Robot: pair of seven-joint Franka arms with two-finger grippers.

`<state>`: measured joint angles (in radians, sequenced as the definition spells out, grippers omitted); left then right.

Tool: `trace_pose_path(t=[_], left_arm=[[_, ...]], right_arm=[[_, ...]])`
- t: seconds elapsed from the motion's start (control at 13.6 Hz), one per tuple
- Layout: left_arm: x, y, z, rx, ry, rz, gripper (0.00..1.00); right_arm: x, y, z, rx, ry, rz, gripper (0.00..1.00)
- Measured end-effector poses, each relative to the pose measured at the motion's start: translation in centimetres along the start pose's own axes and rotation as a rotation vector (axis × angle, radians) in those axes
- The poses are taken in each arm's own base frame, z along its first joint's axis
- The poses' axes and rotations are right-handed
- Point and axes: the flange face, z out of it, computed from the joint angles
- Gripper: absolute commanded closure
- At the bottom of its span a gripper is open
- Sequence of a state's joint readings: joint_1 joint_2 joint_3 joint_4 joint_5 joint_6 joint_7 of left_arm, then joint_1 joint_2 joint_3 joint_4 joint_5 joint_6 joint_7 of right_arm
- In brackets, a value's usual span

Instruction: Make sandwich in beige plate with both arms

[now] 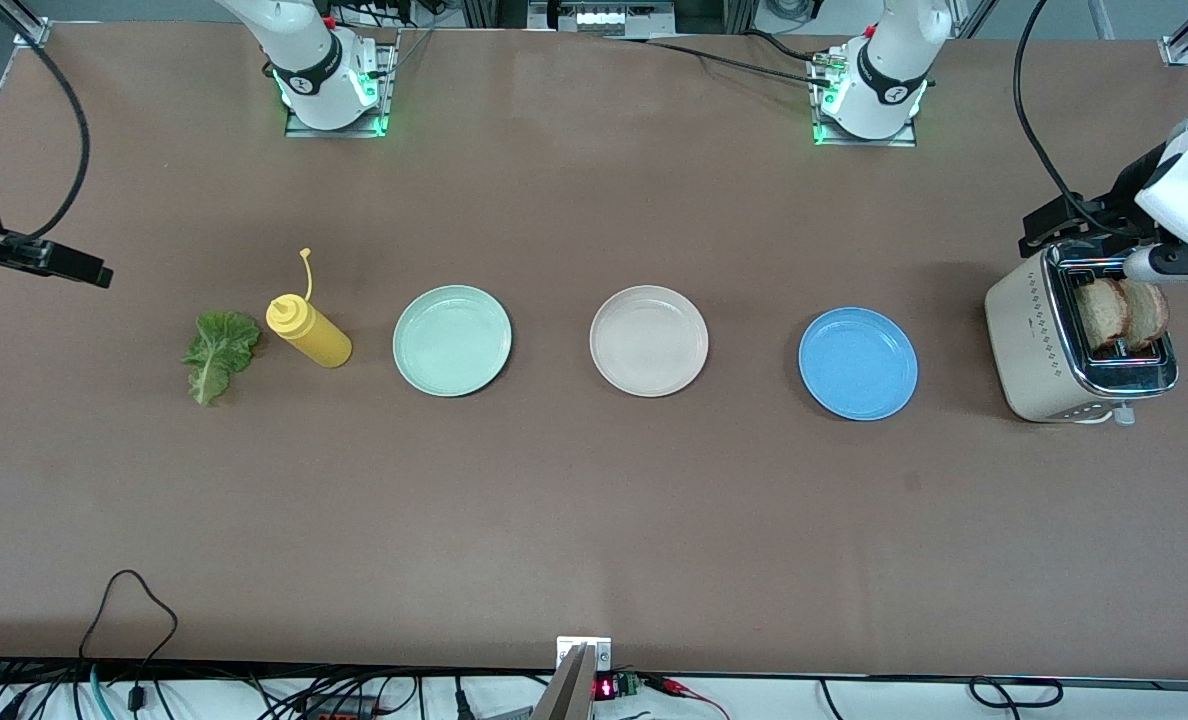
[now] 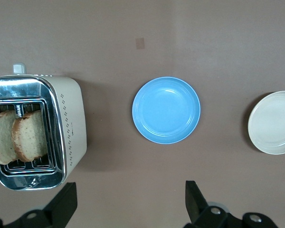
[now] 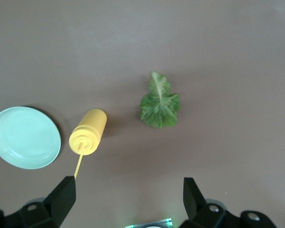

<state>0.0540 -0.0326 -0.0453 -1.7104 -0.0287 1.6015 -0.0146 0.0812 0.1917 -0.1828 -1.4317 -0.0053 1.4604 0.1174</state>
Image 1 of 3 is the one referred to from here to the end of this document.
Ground grey metal camera bracket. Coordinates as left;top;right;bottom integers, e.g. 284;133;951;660
529;636;613;720

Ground red clip lead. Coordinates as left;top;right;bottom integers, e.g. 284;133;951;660
642;674;730;720

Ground long black table cable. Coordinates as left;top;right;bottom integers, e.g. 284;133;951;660
602;33;835;89

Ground toasted bread slice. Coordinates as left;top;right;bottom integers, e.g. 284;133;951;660
1119;280;1171;351
1074;277;1131;353

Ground beige plate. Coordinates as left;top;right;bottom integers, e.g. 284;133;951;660
590;285;710;398

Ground device with white lights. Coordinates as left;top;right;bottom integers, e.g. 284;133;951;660
529;0;675;36

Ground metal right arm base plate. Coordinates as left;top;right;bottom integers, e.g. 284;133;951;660
284;30;396;139

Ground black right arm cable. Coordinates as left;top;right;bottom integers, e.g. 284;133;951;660
0;0;91;243

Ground black coiled cable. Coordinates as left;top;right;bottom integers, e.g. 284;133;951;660
969;677;1065;711

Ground yellow mustard squeeze bottle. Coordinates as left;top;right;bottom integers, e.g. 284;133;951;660
266;248;353;369

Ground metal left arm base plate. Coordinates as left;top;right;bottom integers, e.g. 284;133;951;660
812;50;920;148

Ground green lettuce leaf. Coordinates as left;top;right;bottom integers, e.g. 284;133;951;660
181;310;262;406

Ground pale green plate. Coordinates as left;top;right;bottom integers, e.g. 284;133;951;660
393;285;513;398

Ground black looped cable with plug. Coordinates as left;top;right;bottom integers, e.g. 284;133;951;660
79;570;180;716

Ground beige chrome toaster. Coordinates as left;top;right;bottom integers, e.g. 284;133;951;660
984;240;1180;426

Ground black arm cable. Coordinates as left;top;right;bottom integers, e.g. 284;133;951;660
0;0;91;243
1014;0;1155;241

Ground blue plate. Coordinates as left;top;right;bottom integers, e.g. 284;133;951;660
798;307;919;422

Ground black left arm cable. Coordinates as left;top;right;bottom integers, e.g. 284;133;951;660
1014;0;1155;241

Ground short black table cable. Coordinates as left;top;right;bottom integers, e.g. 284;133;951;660
742;28;827;65

